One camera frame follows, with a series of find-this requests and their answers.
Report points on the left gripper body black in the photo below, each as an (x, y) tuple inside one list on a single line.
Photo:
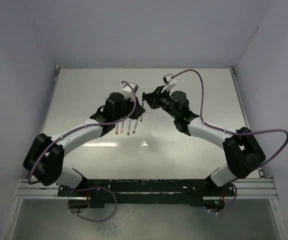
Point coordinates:
[(128, 107)]

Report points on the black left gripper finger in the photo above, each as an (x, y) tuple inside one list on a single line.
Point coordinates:
[(139, 117), (139, 110)]

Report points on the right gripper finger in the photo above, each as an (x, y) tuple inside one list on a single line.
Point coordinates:
[(153, 95), (152, 102)]

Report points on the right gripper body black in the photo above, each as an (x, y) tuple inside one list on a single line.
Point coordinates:
[(165, 101)]

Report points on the blue pen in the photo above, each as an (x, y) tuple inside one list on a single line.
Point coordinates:
[(142, 104)]

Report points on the green pen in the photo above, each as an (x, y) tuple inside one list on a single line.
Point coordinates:
[(129, 127)]

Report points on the purple pen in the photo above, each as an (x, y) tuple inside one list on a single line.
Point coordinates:
[(135, 127)]

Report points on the yellow pen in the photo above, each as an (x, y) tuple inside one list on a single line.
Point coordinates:
[(122, 127)]

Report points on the red pen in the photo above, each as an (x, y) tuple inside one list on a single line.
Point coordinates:
[(116, 129)]

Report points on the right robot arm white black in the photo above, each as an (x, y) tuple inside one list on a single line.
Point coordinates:
[(242, 151)]

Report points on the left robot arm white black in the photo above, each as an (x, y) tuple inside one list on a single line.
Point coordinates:
[(45, 158)]

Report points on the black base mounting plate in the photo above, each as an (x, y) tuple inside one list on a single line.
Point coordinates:
[(192, 192)]

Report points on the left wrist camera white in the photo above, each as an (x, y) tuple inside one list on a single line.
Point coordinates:
[(129, 90)]

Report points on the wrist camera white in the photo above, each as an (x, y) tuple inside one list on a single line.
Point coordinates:
[(129, 90), (169, 82)]

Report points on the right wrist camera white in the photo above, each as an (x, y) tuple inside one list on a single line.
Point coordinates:
[(169, 82)]

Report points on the aluminium rail frame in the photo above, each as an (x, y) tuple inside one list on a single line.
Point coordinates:
[(249, 188)]

